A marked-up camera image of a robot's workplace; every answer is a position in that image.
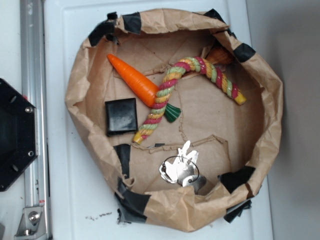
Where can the bunch of silver keys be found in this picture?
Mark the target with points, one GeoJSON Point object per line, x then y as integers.
{"type": "Point", "coordinates": [182, 169]}

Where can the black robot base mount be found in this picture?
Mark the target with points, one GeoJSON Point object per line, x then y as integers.
{"type": "Point", "coordinates": [17, 135]}

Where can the orange waffle cone toy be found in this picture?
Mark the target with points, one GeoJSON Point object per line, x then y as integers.
{"type": "Point", "coordinates": [219, 55]}

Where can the brown paper bin with tape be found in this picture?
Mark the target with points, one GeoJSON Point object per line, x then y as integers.
{"type": "Point", "coordinates": [236, 144]}

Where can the black square block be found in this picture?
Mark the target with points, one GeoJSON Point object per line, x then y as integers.
{"type": "Point", "coordinates": [121, 116]}

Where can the metal corner bracket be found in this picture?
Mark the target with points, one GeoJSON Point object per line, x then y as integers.
{"type": "Point", "coordinates": [32, 224]}

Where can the orange plastic toy carrot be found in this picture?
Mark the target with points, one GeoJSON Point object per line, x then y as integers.
{"type": "Point", "coordinates": [135, 80]}

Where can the white tray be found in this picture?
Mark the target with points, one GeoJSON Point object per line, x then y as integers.
{"type": "Point", "coordinates": [83, 207]}

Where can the aluminium extrusion rail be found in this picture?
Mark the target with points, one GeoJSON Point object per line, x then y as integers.
{"type": "Point", "coordinates": [33, 79]}

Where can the multicolored twisted rope toy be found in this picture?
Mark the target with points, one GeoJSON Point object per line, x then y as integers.
{"type": "Point", "coordinates": [204, 67]}

